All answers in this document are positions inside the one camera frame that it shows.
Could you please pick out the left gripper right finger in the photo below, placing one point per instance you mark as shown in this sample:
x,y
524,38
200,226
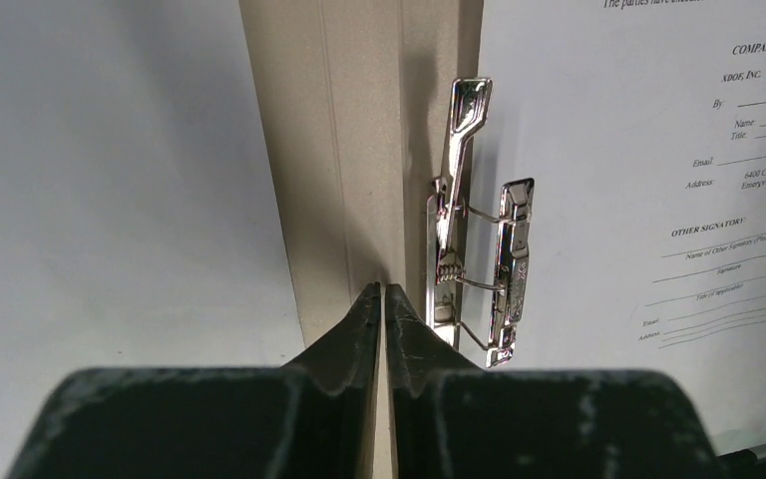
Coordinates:
x,y
454,419

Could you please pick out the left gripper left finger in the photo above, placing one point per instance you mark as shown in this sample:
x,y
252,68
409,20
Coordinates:
x,y
311,417

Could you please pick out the metal folder clip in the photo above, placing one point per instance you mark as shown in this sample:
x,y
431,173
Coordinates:
x,y
477,256

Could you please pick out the white paper sheet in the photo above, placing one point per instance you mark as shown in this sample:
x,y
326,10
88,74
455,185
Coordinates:
x,y
138,218

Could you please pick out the brown cardboard folder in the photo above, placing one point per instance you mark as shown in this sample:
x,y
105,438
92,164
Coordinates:
x,y
354,99

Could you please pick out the printed paper sheet stack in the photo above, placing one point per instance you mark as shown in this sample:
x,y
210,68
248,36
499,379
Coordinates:
x,y
643,126

